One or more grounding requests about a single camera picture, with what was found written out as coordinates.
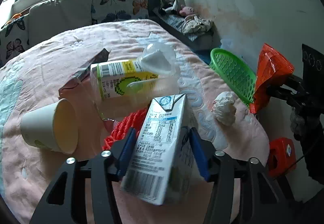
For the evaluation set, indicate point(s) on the pink quilted blanket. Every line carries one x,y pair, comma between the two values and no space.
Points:
35,78

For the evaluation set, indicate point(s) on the butterfly pillow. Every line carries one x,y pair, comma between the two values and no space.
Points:
105,11
14,39

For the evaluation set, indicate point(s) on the crumpled white tissue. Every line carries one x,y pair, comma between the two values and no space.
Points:
223,108

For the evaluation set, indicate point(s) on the stuffed toy pile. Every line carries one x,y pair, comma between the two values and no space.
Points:
183,18

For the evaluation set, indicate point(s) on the white milk carton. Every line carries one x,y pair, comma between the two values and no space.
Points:
161,165

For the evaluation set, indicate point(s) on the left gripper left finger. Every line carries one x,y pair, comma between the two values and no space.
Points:
64,200

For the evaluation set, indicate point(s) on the white paper cup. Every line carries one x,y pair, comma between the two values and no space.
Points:
52,127

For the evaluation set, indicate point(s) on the butterfly pillow left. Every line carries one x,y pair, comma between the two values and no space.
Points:
14,39

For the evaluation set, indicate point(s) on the red box on floor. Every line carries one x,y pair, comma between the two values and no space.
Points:
282,158

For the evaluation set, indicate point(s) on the orange snack bag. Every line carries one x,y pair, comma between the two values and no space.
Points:
272,70

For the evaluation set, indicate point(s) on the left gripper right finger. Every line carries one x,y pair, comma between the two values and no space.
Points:
261,199

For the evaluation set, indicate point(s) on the white plain pillow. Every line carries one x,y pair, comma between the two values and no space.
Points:
53,17

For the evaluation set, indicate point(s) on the butterfly pillow right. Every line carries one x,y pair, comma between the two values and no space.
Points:
105,11

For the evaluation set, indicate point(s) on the pink snack wrapper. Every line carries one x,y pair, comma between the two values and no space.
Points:
83,72

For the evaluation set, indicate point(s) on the yellow green juice carton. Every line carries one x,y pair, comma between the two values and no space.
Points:
110,79

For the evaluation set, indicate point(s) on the red mesh net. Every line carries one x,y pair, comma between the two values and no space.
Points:
120,129

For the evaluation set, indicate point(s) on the green plastic basket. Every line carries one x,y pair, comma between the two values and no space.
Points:
237,75

